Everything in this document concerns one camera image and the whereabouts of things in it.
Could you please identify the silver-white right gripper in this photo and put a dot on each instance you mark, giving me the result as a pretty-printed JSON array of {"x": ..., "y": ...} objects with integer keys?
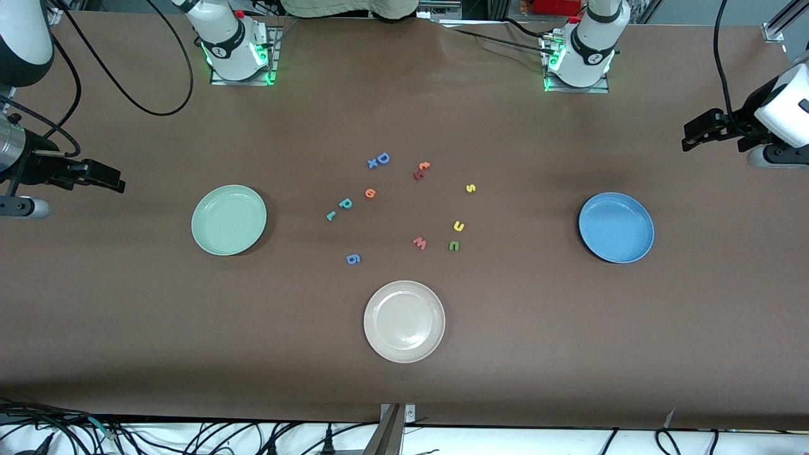
[{"x": 36, "y": 168}]

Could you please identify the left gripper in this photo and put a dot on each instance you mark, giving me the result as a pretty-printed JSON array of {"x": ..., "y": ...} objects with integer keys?
[{"x": 740, "y": 124}]

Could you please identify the teal foam letter d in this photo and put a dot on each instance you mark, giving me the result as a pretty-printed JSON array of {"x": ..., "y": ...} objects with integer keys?
[{"x": 341, "y": 204}]

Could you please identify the blue plate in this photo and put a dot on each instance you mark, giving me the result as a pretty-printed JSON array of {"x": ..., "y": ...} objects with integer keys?
[{"x": 616, "y": 229}]

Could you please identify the light green plate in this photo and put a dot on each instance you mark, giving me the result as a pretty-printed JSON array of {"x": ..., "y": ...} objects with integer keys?
[{"x": 229, "y": 221}]

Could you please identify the red box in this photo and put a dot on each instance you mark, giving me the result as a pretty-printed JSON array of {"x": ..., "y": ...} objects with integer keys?
[{"x": 556, "y": 6}]

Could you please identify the blue foam letter g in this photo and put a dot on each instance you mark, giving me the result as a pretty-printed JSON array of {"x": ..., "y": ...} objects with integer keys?
[{"x": 349, "y": 260}]

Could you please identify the silver metal fixture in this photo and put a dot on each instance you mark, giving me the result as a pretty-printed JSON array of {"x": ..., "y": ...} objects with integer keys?
[{"x": 452, "y": 7}]

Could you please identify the blue foam letter D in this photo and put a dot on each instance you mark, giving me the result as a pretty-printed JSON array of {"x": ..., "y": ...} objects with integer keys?
[{"x": 380, "y": 158}]

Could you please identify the person in beige clothing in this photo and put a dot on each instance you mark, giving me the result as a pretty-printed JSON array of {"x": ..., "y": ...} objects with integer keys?
[{"x": 347, "y": 7}]

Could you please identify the pink-red foam letter w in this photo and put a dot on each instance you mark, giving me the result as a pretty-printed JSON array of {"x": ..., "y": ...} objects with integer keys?
[{"x": 419, "y": 244}]

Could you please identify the beige plate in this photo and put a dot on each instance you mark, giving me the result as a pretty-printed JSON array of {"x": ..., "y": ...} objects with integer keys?
[{"x": 404, "y": 322}]

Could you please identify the aluminium frame profile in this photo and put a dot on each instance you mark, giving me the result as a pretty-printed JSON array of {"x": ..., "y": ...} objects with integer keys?
[{"x": 774, "y": 30}]

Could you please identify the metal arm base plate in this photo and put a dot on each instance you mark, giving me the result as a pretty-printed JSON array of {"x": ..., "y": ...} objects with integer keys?
[
  {"x": 240, "y": 82},
  {"x": 575, "y": 90}
]

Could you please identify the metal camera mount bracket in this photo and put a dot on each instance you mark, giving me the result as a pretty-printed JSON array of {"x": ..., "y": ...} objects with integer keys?
[{"x": 389, "y": 436}]

